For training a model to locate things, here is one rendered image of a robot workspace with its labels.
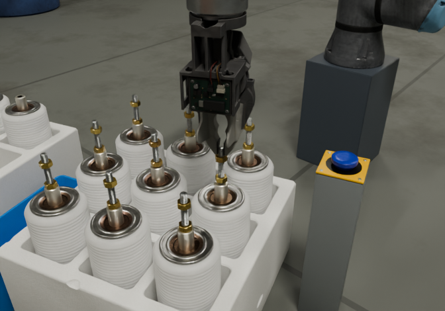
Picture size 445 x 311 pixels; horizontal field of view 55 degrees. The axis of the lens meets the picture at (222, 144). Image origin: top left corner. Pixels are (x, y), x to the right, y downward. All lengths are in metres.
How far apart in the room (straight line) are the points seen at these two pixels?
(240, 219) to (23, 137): 0.57
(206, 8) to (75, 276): 0.43
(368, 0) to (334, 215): 0.57
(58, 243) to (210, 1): 0.43
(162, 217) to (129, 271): 0.11
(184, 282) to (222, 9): 0.35
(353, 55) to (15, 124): 0.81
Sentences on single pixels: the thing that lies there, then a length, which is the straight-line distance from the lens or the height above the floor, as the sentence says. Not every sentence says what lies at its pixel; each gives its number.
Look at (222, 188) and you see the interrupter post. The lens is 0.67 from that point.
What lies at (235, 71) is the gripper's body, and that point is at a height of 0.48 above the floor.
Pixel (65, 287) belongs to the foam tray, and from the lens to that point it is 0.71.
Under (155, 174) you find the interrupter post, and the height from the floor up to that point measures 0.27.
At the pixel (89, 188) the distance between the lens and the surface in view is 0.78.
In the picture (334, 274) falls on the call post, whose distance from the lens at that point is 0.77.
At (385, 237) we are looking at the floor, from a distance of 1.06.
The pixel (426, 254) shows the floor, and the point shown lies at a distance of 1.05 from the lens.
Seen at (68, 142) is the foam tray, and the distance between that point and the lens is 1.09.
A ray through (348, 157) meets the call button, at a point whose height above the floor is 0.33.
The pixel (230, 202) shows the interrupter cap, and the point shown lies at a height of 0.25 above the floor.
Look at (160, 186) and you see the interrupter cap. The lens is 0.72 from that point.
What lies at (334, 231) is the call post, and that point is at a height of 0.21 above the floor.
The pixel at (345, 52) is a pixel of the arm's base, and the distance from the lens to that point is 1.12.
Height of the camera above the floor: 0.67
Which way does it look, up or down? 30 degrees down
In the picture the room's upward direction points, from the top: straight up
